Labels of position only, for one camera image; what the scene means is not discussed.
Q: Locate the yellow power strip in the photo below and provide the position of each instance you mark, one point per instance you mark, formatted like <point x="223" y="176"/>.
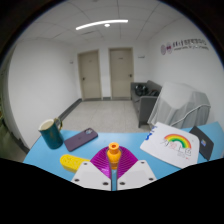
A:
<point x="71" y="162"/>

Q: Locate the dark teal mug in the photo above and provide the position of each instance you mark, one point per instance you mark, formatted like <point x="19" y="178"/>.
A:
<point x="51" y="134"/>

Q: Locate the black bag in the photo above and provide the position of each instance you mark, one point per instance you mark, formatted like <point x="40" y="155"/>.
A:
<point x="141" y="89"/>

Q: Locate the beige door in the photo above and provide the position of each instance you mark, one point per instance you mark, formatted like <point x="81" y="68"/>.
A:
<point x="89" y="75"/>
<point x="121" y="73"/>

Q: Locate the white cloth-covered furniture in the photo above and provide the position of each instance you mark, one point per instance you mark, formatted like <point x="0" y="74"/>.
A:
<point x="180" y="105"/>

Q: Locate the white rainbow-print board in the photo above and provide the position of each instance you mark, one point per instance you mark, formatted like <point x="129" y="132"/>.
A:
<point x="171" y="145"/>

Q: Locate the long ceiling light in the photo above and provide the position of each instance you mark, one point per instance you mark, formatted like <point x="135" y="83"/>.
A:
<point x="101" y="24"/>

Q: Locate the round ceiling light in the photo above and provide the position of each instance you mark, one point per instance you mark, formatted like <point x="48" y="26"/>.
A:
<point x="107" y="25"/>

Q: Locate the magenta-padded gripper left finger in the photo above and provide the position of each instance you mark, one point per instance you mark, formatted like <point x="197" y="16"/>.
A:
<point x="96" y="171"/>

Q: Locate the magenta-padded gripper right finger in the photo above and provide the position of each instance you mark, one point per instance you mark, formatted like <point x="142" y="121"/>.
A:
<point x="131" y="171"/>

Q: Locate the wall sign lettering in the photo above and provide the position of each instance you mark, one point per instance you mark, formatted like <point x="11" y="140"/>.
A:
<point x="185" y="46"/>

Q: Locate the purple smartphone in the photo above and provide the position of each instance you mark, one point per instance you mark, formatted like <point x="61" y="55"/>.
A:
<point x="81" y="139"/>

